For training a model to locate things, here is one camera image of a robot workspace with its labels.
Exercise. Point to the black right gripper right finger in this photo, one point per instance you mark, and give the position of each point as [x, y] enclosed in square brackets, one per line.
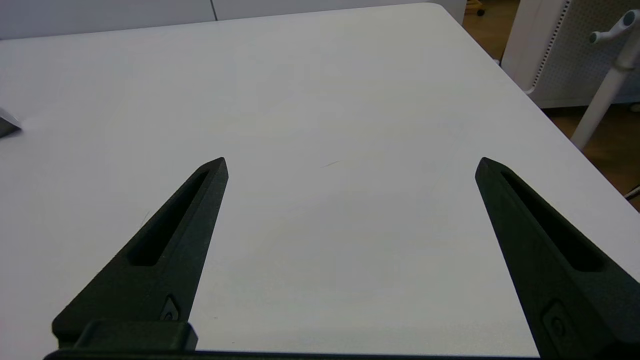
[560, 270]

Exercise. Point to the white side table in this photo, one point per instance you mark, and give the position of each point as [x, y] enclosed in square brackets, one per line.
[607, 85]

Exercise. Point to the dark coffee capsule silver lid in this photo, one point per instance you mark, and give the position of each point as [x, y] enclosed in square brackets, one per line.
[7, 124]

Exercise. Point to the black caster wheel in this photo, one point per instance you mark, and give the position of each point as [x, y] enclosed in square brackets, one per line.
[476, 7]

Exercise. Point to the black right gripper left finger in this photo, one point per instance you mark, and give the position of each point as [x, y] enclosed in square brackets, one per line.
[165, 260]

